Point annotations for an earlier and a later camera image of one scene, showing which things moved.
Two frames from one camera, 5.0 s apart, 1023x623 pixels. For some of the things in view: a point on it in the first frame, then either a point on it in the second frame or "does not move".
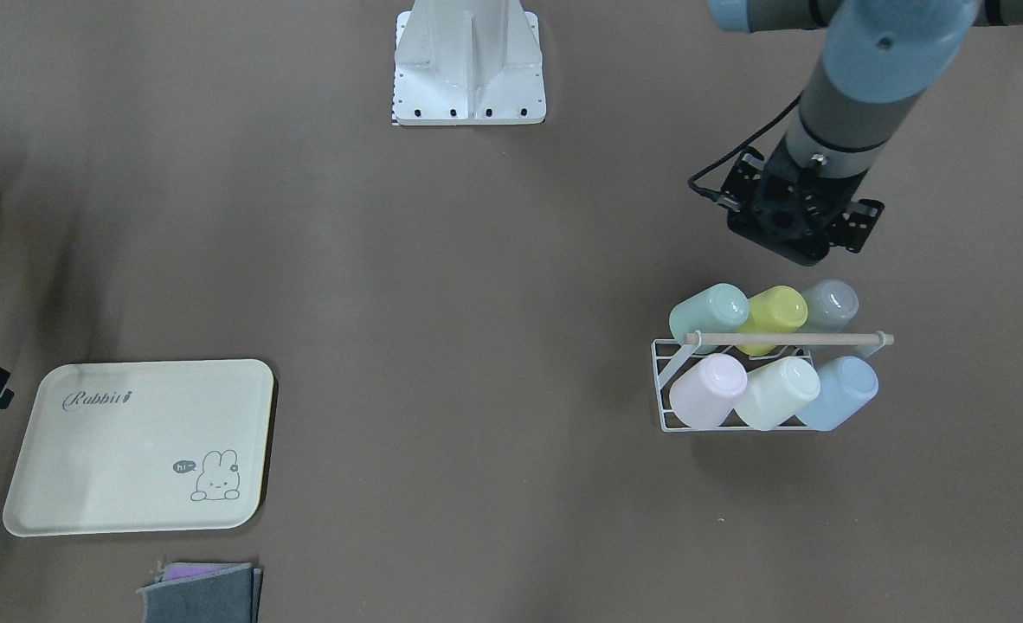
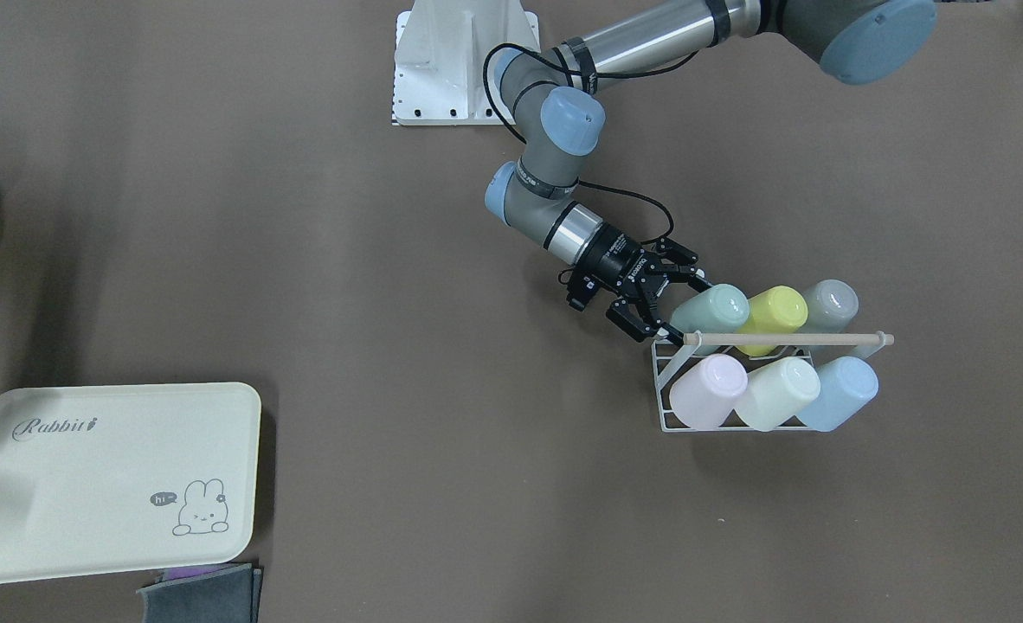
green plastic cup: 723,308 does not move
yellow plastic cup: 776,310 does not move
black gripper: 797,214 -> 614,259
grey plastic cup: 832,305 does not move
